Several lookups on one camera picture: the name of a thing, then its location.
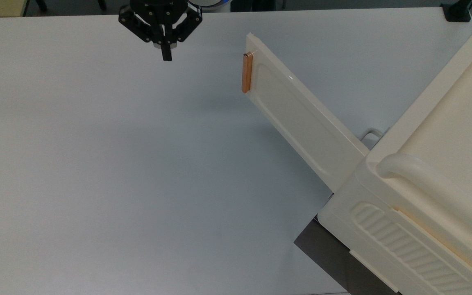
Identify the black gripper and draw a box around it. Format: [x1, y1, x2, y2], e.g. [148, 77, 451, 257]
[118, 0, 203, 61]

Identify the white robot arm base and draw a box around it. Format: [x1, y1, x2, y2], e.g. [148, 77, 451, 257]
[189, 0, 233, 12]

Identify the cream cabinet door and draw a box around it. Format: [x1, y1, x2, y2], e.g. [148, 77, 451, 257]
[245, 32, 370, 194]

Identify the cream plastic cabinet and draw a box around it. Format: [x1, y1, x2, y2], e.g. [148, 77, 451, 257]
[317, 8, 472, 295]

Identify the cream loop latch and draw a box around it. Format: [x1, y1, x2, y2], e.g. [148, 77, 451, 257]
[361, 128, 384, 149]

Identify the black clamp stand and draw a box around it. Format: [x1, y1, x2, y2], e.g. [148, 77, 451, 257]
[441, 0, 472, 23]

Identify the cream cabinet carry handle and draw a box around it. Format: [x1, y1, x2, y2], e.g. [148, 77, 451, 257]
[377, 153, 472, 248]

